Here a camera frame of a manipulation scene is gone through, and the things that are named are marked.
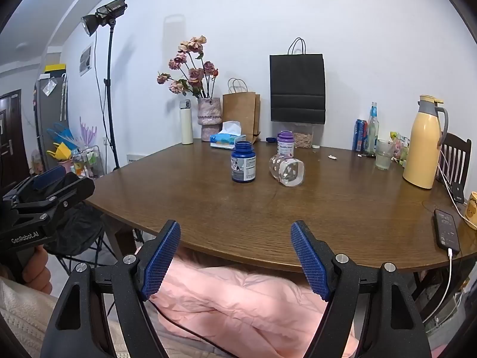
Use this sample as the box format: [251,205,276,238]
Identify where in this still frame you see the dark wooden door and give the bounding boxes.
[0,89,30,189]

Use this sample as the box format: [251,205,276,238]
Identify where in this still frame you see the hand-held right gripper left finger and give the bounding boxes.
[39,219,182,358]

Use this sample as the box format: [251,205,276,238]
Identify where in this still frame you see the colourful snack packets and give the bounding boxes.
[390,131,411,167]

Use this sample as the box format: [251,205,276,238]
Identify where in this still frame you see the yellow bear mug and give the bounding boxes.
[463,191,477,230]

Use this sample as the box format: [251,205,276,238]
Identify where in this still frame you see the clear glass bottle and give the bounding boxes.
[366,102,380,154]

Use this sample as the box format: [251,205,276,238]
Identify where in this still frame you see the white charging cable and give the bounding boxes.
[425,150,471,325]

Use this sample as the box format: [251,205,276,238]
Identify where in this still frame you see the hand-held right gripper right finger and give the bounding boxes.
[290,220,433,358]

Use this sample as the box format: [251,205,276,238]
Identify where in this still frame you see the blue and yellow dustpans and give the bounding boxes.
[46,122,76,162]

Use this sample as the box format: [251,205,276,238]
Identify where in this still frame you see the person's left hand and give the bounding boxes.
[20,247,53,294]

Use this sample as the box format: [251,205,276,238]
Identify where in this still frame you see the white thermos bottle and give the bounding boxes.
[180,99,194,145]

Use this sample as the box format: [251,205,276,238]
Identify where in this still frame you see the yellow thermos jug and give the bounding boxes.
[402,95,449,189]

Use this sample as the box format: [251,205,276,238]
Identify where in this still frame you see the blue drink can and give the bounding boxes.
[353,119,368,153]

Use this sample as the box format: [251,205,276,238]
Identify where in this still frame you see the black fabric folding chair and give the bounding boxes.
[45,203,110,274]

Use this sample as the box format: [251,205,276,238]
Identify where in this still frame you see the black light stand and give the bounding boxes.
[94,22,122,173]

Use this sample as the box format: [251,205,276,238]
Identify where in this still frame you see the black paper bag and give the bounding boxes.
[269,38,326,124]

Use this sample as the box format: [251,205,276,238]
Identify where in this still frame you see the clear patterned glass cup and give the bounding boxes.
[269,154,305,188]

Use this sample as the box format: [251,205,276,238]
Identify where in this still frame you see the thin black cable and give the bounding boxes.
[147,300,233,357]

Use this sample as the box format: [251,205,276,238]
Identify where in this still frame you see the grey refrigerator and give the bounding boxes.
[34,75,70,175]

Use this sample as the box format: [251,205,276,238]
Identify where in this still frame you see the white storage cart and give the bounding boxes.
[71,145,104,180]

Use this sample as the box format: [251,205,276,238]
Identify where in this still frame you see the pink quilted clothing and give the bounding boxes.
[143,255,356,358]

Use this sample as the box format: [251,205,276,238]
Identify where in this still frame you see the person's left forearm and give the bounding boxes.
[0,274,62,358]

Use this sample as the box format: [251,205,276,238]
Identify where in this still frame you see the brown paper bag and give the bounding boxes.
[222,78,262,145]

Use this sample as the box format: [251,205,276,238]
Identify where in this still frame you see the black studio light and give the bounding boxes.
[81,0,128,37]

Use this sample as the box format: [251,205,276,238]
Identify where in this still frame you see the blue pill bottle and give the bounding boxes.
[230,141,257,184]

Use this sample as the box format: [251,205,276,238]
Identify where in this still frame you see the dark wooden chair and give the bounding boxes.
[435,132,472,205]

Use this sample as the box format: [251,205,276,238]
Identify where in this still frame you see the black smartphone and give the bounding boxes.
[433,209,461,251]

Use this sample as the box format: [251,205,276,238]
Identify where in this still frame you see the pink stone vase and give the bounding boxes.
[197,97,223,142]

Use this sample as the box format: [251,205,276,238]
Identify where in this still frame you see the clear drinking glass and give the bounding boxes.
[375,139,394,171]

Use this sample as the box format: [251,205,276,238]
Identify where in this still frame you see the dried pink flowers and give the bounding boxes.
[157,35,220,100]

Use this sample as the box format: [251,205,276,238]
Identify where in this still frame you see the black power adapter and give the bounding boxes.
[448,183,465,204]

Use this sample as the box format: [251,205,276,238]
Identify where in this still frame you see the purple lid pill bottle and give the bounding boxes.
[276,131,295,158]

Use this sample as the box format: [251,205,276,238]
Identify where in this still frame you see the clear jar of snacks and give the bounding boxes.
[292,122,315,149]

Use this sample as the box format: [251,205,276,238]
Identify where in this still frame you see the tissue box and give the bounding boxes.
[209,121,247,151]

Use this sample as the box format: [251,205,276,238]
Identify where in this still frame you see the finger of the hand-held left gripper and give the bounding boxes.
[3,165,68,204]
[13,173,96,229]

